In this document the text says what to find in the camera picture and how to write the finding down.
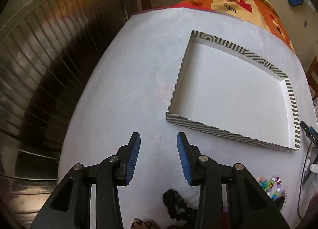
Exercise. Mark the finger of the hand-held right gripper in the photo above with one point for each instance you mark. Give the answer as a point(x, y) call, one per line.
point(310, 133)
point(311, 174)

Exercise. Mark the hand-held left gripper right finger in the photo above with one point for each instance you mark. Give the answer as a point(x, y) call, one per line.
point(183, 159)

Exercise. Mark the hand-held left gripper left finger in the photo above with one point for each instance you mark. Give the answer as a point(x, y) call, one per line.
point(133, 159)

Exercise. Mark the black scrunchie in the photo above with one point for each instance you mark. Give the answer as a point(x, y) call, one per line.
point(174, 201)

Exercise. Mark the leopard print scrunchie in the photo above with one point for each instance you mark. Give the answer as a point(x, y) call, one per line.
point(144, 224)

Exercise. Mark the striped shallow cardboard box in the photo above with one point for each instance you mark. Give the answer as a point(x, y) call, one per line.
point(231, 90)

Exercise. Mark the wooden chair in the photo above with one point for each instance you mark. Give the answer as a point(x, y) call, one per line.
point(313, 72)

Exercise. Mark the white tablecloth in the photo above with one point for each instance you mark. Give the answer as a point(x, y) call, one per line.
point(136, 70)

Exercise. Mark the wooden slatted door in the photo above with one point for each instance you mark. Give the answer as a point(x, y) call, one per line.
point(49, 70)

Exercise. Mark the orange red printed blanket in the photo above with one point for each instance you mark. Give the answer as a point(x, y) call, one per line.
point(248, 3)

